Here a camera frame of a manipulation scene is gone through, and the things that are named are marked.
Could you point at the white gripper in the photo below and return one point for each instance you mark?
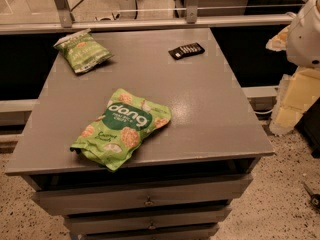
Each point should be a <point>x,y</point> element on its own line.
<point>305,40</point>

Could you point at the black rxbar chocolate bar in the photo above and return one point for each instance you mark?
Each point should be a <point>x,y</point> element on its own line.
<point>186,51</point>

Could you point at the green dang rice chips bag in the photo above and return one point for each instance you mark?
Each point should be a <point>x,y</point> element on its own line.
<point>113,137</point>

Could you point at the green jalapeno chip bag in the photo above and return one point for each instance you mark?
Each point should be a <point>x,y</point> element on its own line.
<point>82,51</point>

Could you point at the grey drawer cabinet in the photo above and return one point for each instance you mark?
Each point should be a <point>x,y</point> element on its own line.
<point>153,145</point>

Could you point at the bottom drawer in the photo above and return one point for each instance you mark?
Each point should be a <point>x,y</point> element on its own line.
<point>193,232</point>

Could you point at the middle drawer with knob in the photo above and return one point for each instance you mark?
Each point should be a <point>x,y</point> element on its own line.
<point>148,220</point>

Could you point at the drawer with knob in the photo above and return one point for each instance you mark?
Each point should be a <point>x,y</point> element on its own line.
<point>148,220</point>
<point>141,195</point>

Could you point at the top drawer with knob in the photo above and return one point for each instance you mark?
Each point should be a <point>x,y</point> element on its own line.
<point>141,195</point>

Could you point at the metal railing frame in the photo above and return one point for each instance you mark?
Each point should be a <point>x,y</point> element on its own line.
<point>65,16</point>

